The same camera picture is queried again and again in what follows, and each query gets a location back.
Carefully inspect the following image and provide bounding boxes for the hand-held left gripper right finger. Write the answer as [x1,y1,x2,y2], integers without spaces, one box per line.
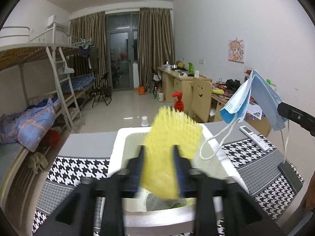
[172,145,286,236]

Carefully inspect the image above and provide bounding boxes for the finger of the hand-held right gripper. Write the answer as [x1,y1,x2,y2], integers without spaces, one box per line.
[277,102,315,137]

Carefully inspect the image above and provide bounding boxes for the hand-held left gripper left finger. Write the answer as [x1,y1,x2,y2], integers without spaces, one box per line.
[32,145,145,236]

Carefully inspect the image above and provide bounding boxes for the yellow foam mesh net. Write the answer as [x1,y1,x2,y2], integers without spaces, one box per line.
[143,105,203,199]

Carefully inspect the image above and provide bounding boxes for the blue face mask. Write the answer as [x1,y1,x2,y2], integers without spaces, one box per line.
[199,69,289,164]

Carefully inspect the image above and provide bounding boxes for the grey cloth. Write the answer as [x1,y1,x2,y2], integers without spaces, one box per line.
[144,194,181,212]

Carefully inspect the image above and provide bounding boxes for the white foam box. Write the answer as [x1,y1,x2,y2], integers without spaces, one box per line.
[107,123,249,236]

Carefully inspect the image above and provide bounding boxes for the person's right forearm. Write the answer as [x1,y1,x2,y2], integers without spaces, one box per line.
[300,177,315,212]

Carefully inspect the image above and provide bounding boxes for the wooden desk with mat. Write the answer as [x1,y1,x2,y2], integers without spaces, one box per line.
[210,84,272,138]

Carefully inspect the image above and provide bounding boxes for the printed papers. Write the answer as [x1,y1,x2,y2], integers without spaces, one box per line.
[246,102,265,120]

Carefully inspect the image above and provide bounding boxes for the white remote control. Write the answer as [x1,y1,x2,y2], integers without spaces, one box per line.
[240,125,269,151]

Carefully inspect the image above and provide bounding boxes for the black smartphone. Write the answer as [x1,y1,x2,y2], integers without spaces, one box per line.
[278,162,304,192]

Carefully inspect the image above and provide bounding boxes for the red pump bottle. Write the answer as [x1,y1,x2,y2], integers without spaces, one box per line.
[171,91,189,118]

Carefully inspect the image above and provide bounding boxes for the black headphones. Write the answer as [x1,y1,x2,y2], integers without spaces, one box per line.
[225,79,241,90]

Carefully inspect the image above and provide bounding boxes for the wooden smiley chair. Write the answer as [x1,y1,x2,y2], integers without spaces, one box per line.
[189,77,212,123]

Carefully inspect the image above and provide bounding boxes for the wooden desk with drawers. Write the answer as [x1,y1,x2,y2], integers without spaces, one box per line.
[157,67,212,103]

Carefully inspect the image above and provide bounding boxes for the black folding chair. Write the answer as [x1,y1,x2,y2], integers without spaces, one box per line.
[92,72,112,107]

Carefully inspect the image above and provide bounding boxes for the red cloth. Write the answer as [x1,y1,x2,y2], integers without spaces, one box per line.
[42,129,61,148]

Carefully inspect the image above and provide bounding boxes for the khaki cloth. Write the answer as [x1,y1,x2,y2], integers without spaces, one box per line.
[27,152,50,172]

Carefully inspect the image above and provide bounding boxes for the blue checked mattress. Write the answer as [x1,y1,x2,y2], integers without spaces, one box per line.
[60,75,96,92]

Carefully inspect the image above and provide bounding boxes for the glass balcony door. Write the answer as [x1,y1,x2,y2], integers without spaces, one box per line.
[105,11,140,90]

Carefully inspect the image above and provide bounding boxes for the blue plaid quilt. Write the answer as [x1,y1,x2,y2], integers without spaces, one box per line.
[0,97,62,153]

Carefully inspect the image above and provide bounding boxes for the white hanging cloth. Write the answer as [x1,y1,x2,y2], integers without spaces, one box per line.
[58,66,75,75]

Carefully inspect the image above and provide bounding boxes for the brown curtain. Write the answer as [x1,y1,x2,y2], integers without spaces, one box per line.
[69,11,107,89]
[137,7,176,89]

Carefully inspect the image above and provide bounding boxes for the dark hanging clothes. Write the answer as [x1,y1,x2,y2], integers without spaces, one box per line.
[78,39,99,69]

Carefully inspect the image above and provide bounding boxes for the white metal bunk bed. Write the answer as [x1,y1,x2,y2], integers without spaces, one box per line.
[0,26,99,133]

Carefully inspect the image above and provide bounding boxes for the white air conditioner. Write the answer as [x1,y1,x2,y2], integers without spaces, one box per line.
[47,15,68,29]

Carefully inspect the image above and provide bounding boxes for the cartoon wall picture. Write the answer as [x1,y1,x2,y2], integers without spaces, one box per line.
[228,39,246,62]

